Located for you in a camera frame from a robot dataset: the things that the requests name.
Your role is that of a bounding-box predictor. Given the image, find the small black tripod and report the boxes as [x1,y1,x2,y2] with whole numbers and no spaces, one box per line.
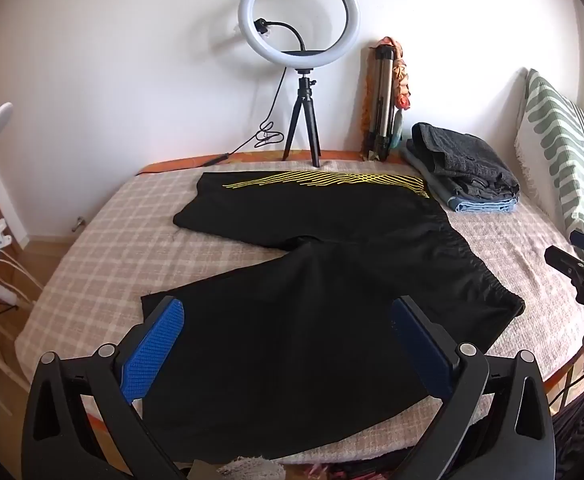
[282,67,322,168]

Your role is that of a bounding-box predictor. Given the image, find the orange bedsheet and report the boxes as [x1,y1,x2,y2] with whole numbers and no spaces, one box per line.
[134,149,418,176]

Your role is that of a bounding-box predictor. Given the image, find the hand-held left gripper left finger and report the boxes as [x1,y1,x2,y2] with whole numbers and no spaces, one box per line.
[21,296,188,480]

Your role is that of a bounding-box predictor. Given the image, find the white ring light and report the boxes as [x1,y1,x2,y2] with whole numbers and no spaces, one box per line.
[237,0,362,68]

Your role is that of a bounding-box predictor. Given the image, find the black gooseneck phone holder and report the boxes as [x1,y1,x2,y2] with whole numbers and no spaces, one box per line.
[254,18,308,53]

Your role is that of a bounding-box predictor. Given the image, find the white fringed cloth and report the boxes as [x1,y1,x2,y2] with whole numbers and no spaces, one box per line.
[216,455,287,480]

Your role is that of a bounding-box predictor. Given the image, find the folded dark grey pants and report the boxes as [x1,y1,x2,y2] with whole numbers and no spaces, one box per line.
[406,122,521,200]

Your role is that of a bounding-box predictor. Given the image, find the black pants with yellow stripes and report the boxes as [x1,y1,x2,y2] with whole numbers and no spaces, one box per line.
[140,170,526,461]

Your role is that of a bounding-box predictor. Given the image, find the folded silver tripod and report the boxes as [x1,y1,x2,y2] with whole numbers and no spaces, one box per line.
[362,44,398,162]

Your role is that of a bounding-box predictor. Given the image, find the orange patterned scarf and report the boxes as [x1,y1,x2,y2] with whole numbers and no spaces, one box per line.
[376,36,416,150]

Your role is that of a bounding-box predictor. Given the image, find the folded blue jeans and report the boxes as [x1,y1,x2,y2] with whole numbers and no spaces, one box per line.
[402,152,519,214]

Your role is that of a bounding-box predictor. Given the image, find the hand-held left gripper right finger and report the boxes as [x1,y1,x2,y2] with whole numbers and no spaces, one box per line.
[391,295,558,480]

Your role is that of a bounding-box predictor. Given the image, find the plaid beige blanket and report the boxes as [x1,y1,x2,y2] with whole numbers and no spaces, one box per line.
[14,157,584,471]

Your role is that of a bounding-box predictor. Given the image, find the black ring light cable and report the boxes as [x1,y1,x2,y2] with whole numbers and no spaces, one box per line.
[199,67,289,167]

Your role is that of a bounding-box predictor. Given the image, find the green striped white pillow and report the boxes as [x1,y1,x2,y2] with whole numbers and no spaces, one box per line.
[514,67,584,241]

